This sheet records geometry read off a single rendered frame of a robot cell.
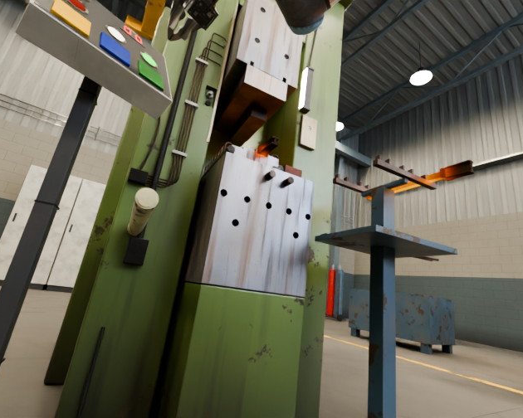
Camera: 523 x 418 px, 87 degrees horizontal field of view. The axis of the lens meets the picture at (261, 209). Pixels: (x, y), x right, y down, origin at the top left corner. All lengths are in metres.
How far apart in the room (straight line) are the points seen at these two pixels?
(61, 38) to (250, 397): 1.05
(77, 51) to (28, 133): 6.59
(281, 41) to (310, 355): 1.39
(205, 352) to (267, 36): 1.27
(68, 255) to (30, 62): 4.23
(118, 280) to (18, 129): 6.56
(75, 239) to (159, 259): 5.16
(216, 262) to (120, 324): 0.37
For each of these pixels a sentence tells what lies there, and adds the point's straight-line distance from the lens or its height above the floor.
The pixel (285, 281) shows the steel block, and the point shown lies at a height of 0.51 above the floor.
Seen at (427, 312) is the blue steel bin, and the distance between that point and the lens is 4.37.
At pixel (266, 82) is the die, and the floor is 1.32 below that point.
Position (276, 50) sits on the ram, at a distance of 1.42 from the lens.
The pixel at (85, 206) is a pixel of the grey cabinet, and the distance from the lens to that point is 6.25.
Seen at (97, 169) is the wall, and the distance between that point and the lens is 7.11.
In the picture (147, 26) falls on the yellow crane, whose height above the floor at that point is 5.88.
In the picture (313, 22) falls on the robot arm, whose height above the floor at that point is 1.12.
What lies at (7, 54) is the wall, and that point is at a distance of 8.23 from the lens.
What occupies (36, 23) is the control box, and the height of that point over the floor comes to 0.94.
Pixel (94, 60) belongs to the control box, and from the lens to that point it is 0.85.
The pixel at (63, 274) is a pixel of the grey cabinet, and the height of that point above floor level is 0.31.
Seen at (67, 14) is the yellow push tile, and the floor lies 1.00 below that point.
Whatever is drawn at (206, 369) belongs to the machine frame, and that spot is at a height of 0.24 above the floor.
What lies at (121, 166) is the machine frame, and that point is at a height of 0.98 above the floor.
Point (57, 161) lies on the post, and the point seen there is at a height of 0.71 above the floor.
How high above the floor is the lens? 0.47
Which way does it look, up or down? 17 degrees up
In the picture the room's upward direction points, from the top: 8 degrees clockwise
